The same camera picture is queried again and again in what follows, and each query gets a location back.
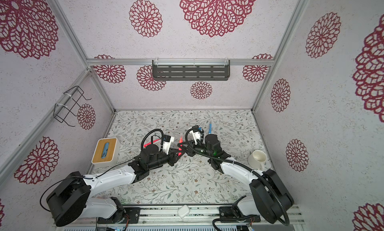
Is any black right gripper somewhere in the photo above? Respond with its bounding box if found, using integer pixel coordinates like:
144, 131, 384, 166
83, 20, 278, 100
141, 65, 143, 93
178, 140, 214, 160

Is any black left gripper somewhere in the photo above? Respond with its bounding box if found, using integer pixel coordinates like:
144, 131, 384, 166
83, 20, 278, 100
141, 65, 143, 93
149, 147, 185, 171

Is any pink highlighter pen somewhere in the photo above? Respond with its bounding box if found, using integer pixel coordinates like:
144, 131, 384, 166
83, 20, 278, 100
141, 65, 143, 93
143, 139, 161, 148

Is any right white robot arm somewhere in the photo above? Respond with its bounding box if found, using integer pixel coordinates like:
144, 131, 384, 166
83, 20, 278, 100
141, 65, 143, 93
185, 134, 294, 226

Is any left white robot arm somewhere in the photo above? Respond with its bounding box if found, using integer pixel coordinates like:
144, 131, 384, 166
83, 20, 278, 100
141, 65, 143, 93
46, 145, 184, 227

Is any white wooden-top tissue box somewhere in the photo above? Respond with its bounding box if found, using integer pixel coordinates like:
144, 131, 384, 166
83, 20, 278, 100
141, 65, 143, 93
92, 137, 120, 168

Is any cream ceramic mug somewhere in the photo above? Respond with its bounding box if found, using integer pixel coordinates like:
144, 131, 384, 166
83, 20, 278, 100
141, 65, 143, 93
248, 150, 267, 171

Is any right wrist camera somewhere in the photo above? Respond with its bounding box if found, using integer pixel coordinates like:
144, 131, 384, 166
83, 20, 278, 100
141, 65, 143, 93
189, 125, 204, 145

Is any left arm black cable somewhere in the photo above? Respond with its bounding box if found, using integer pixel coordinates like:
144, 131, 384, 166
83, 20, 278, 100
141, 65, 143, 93
39, 128, 165, 212

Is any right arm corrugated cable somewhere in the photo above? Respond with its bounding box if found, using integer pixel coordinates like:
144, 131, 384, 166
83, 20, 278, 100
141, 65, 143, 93
184, 127, 291, 231

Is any white pad on rail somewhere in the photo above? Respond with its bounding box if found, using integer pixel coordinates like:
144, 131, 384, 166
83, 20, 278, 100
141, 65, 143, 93
178, 205, 191, 219

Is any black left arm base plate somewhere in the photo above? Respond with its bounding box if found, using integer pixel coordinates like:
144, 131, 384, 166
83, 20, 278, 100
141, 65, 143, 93
97, 207, 141, 225

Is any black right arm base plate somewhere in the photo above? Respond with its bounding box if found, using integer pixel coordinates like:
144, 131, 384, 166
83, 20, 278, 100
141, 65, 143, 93
219, 206, 261, 223

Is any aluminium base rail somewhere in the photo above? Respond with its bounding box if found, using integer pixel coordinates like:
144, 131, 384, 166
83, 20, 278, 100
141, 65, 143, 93
52, 203, 305, 231

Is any dark metal wall shelf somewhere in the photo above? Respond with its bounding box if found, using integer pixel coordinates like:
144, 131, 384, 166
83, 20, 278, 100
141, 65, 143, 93
152, 60, 231, 81

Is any black wire wall rack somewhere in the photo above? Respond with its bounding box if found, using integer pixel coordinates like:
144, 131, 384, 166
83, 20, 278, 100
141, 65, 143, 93
53, 86, 92, 127

